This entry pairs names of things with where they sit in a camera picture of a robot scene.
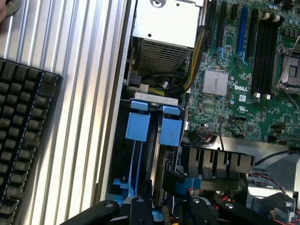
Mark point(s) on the black plastic fan shroud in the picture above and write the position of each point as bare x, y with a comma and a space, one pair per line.
218, 160

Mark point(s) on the silver chipset heatsink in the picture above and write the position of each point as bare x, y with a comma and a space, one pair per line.
215, 82

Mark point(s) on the metal locking lever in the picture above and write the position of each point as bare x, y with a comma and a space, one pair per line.
289, 56

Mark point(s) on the black RAM slot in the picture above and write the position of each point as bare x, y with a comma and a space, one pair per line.
257, 56
272, 61
267, 59
263, 58

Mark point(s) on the open grey PC case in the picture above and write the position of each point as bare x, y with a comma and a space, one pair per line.
112, 117

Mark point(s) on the CPU socket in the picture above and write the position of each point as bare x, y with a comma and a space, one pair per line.
290, 70

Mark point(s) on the short black expansion slot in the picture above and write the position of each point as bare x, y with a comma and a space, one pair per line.
234, 11

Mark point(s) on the person's hand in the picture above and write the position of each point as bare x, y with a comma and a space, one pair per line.
3, 10

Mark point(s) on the black long expansion slot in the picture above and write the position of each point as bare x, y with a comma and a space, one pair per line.
212, 23
221, 25
252, 32

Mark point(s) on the blue expansion slot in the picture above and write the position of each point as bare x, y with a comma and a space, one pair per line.
242, 30

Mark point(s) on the grey metal table fitting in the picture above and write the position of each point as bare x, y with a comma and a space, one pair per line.
15, 7

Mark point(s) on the green Dell motherboard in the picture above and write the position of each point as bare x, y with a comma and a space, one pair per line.
253, 112

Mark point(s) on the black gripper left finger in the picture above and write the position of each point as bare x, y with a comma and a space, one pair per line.
110, 211

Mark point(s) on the black computer keyboard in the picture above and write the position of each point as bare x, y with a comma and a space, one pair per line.
21, 122

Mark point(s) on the silver disk bay bracket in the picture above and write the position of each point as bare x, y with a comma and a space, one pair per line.
154, 98

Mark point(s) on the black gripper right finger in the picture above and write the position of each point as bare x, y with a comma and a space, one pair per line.
234, 212

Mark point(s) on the grey metal power supply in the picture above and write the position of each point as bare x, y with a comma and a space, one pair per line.
164, 28

